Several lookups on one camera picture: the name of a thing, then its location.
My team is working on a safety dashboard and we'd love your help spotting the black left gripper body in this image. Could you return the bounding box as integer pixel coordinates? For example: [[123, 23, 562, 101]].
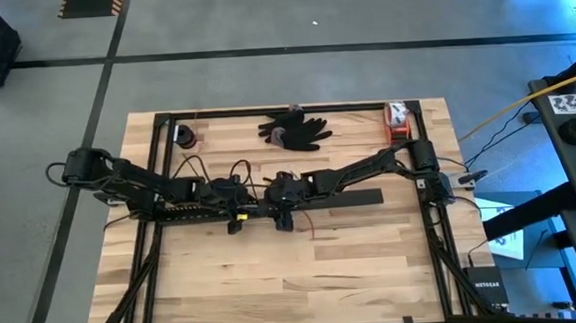
[[201, 173, 258, 214]]

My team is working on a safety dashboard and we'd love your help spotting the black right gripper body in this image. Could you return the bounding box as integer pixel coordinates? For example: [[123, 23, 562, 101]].
[[263, 168, 318, 217]]

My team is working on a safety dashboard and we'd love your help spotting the bundle of coloured cables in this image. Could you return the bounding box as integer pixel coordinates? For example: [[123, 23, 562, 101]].
[[298, 208, 318, 242]]

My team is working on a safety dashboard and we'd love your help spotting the black duct cover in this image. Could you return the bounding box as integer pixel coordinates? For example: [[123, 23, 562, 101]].
[[257, 187, 386, 216]]

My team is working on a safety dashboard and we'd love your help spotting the black work glove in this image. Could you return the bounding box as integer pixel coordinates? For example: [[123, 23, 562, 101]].
[[256, 108, 309, 147], [275, 116, 335, 155]]

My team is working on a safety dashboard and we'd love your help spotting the orange tape dispenser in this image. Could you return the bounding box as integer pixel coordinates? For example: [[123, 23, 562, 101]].
[[381, 99, 414, 148]]

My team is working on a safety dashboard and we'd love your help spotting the white paper sheet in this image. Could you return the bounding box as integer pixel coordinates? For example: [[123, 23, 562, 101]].
[[474, 194, 527, 264]]

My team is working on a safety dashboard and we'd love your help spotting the black orange-striped floor mat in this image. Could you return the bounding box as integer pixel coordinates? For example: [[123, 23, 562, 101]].
[[56, 0, 126, 21]]

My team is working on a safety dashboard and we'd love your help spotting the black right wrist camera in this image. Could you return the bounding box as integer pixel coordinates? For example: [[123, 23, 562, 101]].
[[273, 212, 295, 233]]

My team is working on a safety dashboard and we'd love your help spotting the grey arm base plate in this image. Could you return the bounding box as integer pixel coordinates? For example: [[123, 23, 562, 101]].
[[441, 170, 478, 194]]

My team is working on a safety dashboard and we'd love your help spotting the black Netgear network switch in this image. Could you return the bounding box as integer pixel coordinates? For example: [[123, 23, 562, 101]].
[[462, 263, 511, 309]]

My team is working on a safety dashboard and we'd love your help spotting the long yellow hanging cord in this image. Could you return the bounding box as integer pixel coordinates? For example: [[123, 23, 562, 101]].
[[455, 67, 576, 143]]

